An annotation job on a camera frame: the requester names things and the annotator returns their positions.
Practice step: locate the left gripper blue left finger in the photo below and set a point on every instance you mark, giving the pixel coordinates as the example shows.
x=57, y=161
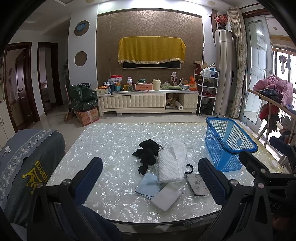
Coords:
x=85, y=180

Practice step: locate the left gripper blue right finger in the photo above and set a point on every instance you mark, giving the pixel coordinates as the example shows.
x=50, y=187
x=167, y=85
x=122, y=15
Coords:
x=215, y=181

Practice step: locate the grey fuzzy cloth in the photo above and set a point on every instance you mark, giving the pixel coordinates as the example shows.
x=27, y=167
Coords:
x=197, y=185

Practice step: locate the blue plastic laundry basket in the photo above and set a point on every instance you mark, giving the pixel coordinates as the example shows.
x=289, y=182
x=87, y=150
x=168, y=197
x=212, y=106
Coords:
x=225, y=140

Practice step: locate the white waffle towel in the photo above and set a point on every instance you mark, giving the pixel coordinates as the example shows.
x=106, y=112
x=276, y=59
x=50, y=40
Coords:
x=172, y=162

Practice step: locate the white sponge cloth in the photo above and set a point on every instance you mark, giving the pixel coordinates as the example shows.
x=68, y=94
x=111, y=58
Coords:
x=166, y=197

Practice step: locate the light blue cloth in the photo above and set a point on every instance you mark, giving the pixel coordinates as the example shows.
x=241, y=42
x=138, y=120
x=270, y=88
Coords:
x=149, y=186

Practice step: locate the black plush toy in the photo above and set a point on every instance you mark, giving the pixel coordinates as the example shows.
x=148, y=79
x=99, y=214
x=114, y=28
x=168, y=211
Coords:
x=148, y=151

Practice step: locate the cardboard box on floor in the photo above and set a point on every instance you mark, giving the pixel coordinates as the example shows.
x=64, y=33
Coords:
x=87, y=117

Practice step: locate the grey chair with lace cover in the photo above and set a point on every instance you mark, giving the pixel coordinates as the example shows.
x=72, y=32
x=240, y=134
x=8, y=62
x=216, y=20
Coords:
x=30, y=157

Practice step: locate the dark green plastic bag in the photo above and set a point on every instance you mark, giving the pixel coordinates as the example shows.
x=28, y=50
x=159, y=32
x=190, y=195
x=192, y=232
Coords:
x=82, y=98

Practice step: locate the paper towel roll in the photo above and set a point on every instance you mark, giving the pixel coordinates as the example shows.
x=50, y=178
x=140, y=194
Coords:
x=179, y=106

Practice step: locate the red hanging garment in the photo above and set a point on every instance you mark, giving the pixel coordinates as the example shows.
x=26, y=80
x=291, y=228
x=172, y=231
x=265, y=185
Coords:
x=274, y=118

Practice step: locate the white tv cabinet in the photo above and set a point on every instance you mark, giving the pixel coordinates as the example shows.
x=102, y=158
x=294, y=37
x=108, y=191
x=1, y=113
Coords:
x=160, y=101

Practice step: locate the tall standing air conditioner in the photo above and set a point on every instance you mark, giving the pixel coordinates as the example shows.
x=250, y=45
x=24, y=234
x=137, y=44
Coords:
x=224, y=65

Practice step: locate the white metal shelf rack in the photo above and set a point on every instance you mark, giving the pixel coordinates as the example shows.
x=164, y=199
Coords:
x=207, y=81

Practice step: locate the orange bag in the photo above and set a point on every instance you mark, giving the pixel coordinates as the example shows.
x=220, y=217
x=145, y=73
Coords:
x=192, y=84

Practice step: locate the red white snack box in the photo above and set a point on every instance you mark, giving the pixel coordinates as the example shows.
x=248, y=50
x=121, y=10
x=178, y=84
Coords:
x=116, y=79

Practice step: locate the pink storage box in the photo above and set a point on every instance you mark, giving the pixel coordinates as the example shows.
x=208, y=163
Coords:
x=143, y=86

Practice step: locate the pink clothes pile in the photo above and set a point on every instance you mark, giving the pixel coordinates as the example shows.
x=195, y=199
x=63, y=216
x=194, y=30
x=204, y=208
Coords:
x=284, y=87

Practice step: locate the cream cylindrical jar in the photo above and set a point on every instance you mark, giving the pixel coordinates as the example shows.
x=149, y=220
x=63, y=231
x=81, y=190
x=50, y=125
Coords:
x=156, y=84

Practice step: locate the yellow tv cover cloth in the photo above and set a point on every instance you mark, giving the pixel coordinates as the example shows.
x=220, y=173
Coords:
x=151, y=50

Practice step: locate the patterned beige curtain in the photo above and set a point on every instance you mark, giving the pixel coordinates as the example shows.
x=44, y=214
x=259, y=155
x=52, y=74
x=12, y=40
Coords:
x=238, y=29

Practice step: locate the red flower vase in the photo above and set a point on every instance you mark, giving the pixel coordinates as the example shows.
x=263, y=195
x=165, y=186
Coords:
x=221, y=21

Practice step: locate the wooden drying rail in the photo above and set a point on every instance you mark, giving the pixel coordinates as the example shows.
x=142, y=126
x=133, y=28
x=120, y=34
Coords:
x=264, y=98

